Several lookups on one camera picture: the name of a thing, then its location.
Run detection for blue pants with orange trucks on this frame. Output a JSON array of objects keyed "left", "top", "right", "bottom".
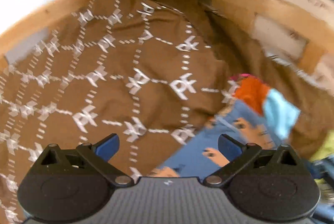
[{"left": 150, "top": 100, "right": 289, "bottom": 180}]

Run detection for brown PF patterned blanket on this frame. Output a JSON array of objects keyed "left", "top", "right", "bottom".
[{"left": 1, "top": 0, "right": 333, "bottom": 223}]

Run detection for wooden bed frame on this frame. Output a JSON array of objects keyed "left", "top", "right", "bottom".
[{"left": 1, "top": 0, "right": 333, "bottom": 89}]

